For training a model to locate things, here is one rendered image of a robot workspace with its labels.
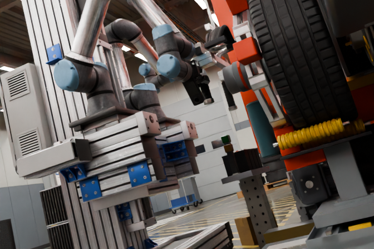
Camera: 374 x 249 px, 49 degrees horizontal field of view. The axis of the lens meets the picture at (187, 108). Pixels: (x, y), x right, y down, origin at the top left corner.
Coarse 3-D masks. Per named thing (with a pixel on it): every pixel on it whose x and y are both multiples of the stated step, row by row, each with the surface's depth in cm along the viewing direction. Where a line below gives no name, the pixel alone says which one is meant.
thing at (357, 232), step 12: (372, 216) 159; (324, 228) 162; (336, 228) 143; (348, 228) 132; (360, 228) 130; (372, 228) 129; (312, 240) 136; (324, 240) 134; (336, 240) 133; (348, 240) 131; (360, 240) 130; (372, 240) 129
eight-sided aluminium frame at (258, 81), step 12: (240, 12) 171; (240, 24) 157; (240, 36) 155; (252, 36) 156; (252, 72) 155; (264, 72) 151; (252, 84) 152; (264, 84) 151; (276, 96) 197; (264, 108) 158; (276, 108) 157; (276, 120) 161; (288, 120) 167
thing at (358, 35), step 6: (360, 30) 152; (366, 30) 144; (372, 30) 143; (354, 36) 153; (360, 36) 153; (366, 36) 144; (372, 36) 144; (354, 42) 155; (360, 42) 155; (372, 42) 151; (354, 48) 158; (372, 48) 146; (372, 54) 148
